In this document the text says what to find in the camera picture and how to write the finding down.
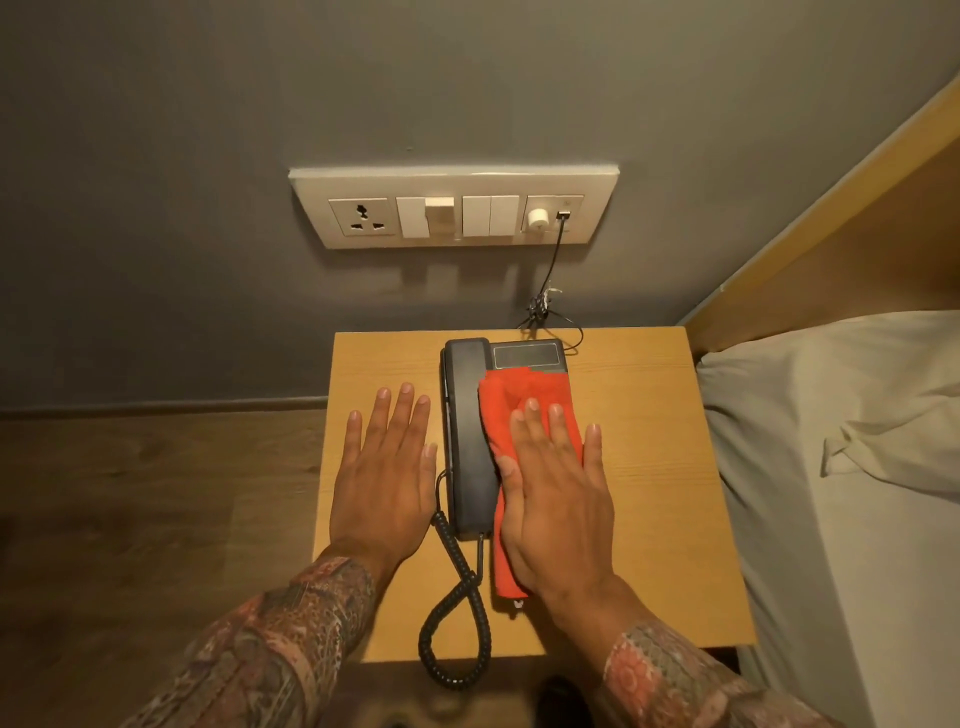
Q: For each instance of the person's left hand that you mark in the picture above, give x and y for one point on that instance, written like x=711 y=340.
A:
x=379 y=502

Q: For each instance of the person's right hand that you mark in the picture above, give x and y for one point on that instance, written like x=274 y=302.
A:
x=559 y=525

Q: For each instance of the person's right little finger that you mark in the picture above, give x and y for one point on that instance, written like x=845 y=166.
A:
x=593 y=459

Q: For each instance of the person's right thumb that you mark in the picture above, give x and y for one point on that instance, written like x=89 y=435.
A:
x=508 y=491

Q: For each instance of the person's left little finger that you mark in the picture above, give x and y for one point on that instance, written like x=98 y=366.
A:
x=356 y=442

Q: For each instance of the person's right middle finger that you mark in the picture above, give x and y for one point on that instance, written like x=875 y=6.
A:
x=541 y=439

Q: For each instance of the person's left thumb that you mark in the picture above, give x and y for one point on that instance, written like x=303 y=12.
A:
x=430 y=480

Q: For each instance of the person's left middle finger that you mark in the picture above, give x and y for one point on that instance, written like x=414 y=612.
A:
x=403 y=420

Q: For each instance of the red cleaning cloth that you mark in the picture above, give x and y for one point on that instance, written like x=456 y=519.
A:
x=525 y=386

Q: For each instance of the person's right forearm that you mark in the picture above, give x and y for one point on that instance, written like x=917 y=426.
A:
x=660 y=675

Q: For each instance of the person's left forearm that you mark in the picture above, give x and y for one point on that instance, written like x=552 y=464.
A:
x=285 y=645

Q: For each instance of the black telephone handset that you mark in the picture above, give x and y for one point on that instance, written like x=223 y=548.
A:
x=469 y=442

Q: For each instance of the wooden bedside table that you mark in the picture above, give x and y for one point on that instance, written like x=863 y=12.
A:
x=652 y=465

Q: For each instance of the black telephone base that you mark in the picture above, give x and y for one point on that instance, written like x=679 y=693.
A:
x=529 y=354

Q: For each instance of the dark skirting board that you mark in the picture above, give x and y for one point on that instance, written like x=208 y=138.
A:
x=150 y=409

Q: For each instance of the white round knob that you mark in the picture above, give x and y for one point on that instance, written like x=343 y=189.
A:
x=537 y=220

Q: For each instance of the white bed sheet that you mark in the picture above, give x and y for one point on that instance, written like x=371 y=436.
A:
x=847 y=525

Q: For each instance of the wooden bed headboard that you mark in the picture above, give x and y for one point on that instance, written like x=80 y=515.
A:
x=862 y=255

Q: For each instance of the white wall switch panel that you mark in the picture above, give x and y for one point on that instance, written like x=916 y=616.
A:
x=450 y=184

